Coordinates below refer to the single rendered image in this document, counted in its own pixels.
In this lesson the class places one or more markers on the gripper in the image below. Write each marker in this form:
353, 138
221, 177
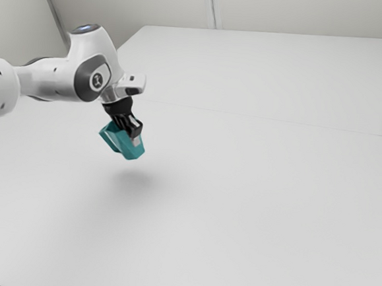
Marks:
119, 108

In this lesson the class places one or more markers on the teal faceted mug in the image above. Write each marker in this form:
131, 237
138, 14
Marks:
124, 144

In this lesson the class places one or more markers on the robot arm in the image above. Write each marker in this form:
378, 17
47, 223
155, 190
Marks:
67, 73

